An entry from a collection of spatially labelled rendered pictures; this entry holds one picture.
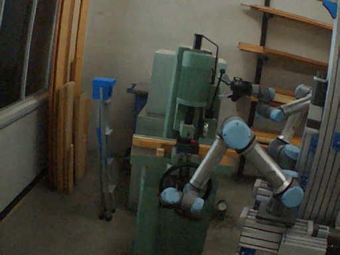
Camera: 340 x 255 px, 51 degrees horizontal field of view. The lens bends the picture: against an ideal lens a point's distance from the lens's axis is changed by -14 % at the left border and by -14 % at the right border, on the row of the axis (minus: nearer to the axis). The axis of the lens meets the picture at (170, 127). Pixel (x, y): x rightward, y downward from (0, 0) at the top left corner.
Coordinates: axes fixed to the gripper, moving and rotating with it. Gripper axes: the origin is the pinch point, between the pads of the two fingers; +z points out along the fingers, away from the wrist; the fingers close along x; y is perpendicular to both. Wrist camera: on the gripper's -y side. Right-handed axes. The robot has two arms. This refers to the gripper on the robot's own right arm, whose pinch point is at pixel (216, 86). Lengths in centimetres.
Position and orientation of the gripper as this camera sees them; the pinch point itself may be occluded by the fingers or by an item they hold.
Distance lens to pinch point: 236.0
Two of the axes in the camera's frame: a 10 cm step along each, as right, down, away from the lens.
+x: -0.6, 7.9, -6.1
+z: -9.9, -1.3, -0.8
